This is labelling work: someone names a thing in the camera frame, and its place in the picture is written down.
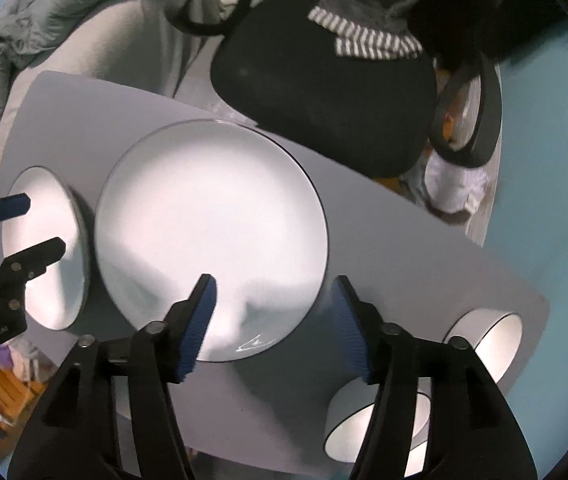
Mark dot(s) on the white plate with dark rim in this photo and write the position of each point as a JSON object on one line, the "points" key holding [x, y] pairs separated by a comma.
{"points": [[208, 230], [46, 240]]}

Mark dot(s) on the white bowl with dark rim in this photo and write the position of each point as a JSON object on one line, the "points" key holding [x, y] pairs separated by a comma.
{"points": [[359, 422], [494, 340]]}

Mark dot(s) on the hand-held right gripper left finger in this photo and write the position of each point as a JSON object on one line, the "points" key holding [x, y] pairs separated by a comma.
{"points": [[194, 332]]}

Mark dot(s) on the grey garment with striped cuffs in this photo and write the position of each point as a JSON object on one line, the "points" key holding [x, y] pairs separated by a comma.
{"points": [[364, 15]]}

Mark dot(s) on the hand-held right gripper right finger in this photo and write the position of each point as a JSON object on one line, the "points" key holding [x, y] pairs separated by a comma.
{"points": [[350, 332]]}

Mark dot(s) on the grey quilted blanket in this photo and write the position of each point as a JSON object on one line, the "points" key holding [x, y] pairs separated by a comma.
{"points": [[38, 20]]}

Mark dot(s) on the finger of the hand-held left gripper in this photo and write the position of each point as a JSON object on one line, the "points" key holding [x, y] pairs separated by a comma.
{"points": [[33, 257], [7, 208]]}

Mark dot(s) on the black office chair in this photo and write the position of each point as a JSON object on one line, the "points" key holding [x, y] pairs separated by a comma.
{"points": [[324, 95]]}

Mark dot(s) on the pale grey bed sheet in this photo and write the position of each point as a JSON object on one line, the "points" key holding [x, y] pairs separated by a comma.
{"points": [[163, 60]]}

